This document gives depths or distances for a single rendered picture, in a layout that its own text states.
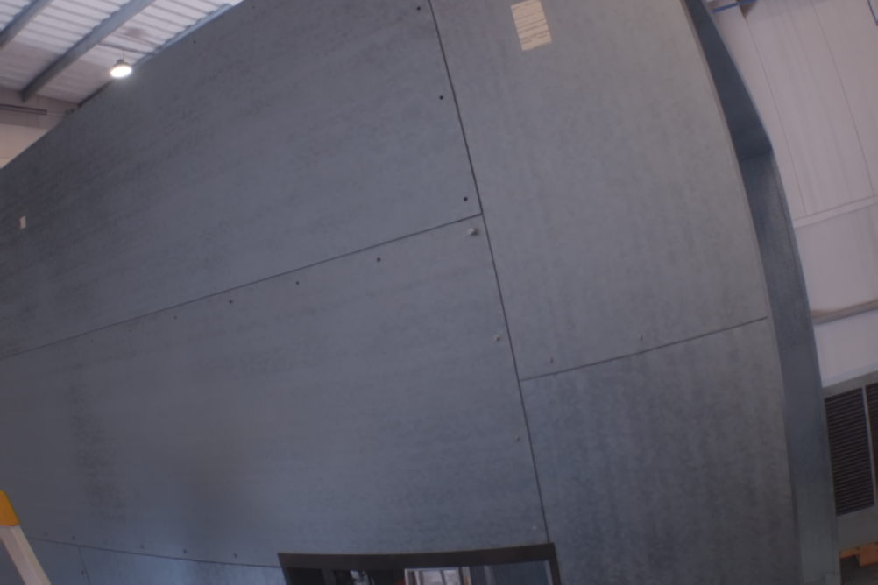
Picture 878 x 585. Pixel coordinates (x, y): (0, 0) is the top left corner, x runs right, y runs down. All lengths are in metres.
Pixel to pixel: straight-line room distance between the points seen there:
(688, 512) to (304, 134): 0.90
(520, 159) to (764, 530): 0.69
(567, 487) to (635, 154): 0.50
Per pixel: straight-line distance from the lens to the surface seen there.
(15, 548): 1.64
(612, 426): 1.15
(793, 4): 10.03
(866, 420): 5.71
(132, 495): 1.86
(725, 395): 1.10
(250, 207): 1.45
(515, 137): 1.18
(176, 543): 1.79
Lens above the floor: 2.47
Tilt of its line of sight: 8 degrees up
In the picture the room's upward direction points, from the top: 12 degrees counter-clockwise
